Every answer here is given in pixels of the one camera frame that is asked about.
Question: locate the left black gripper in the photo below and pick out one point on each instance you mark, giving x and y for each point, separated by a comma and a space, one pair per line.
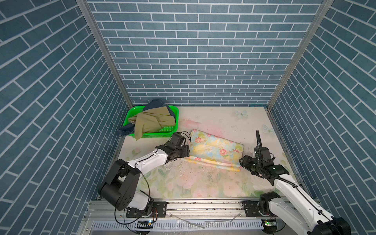
186, 151

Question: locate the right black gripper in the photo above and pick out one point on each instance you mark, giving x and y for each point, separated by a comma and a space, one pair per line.
245, 162

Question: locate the green plastic basket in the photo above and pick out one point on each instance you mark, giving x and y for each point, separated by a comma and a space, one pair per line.
160, 134

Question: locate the floral pastel skirt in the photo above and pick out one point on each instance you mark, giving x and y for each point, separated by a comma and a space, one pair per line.
210, 150

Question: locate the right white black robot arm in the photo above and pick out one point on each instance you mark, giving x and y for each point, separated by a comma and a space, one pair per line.
307, 217

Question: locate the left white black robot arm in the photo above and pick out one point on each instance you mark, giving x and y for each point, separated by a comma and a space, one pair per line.
119, 186

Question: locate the olive khaki skirt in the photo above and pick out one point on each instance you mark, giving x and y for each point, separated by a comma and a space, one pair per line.
150, 121

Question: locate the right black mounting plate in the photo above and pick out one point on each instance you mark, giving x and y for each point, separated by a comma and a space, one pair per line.
254, 208

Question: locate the black mounting plate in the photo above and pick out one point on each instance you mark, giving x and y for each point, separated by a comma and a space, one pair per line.
254, 208
156, 209

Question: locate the dark navy skirt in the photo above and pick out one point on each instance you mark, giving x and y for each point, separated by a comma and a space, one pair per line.
157, 103

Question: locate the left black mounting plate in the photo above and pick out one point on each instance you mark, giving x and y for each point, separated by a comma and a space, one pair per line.
156, 209

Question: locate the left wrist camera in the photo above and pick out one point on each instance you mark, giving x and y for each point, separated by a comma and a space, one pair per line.
178, 139

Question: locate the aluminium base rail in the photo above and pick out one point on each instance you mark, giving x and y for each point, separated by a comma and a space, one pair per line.
182, 209

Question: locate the white slotted cable duct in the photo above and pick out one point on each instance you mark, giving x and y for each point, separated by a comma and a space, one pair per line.
180, 225

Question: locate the left aluminium corner post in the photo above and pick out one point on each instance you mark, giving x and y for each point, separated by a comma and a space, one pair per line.
93, 26

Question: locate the aluminium corner post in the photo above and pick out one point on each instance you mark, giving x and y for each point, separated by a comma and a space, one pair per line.
93, 26
318, 18

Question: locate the right aluminium corner post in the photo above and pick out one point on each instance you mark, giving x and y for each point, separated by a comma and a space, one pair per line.
318, 18

